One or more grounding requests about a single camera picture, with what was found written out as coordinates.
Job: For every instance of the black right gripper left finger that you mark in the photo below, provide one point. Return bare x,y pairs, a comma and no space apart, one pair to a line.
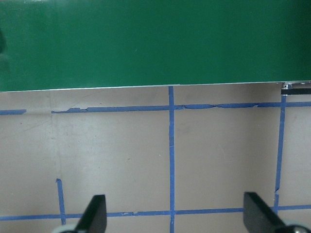
94,218

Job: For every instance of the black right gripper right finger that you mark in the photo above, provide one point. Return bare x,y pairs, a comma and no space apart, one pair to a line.
258,217

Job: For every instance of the green conveyor belt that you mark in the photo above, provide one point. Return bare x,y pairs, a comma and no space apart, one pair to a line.
78,44

